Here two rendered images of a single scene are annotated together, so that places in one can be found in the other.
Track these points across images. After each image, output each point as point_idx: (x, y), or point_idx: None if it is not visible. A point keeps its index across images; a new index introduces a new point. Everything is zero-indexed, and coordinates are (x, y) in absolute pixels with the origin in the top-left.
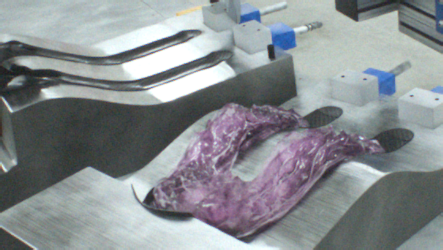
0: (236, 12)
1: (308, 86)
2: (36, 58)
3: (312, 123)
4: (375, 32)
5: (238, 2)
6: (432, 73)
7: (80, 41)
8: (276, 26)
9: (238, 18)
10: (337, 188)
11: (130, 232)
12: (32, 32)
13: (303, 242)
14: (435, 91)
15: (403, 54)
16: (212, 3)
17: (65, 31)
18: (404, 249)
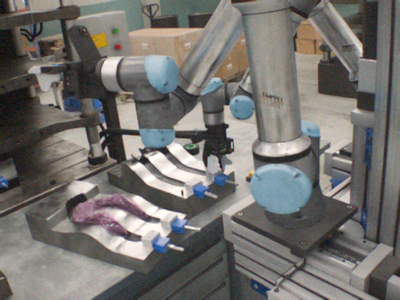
0: (207, 175)
1: (211, 217)
2: (159, 153)
3: (151, 219)
4: None
5: (207, 171)
6: None
7: (242, 159)
8: (203, 187)
9: (208, 177)
10: (83, 227)
11: (61, 199)
12: (247, 148)
13: (66, 230)
14: (164, 238)
15: None
16: (220, 168)
17: (251, 153)
18: (95, 261)
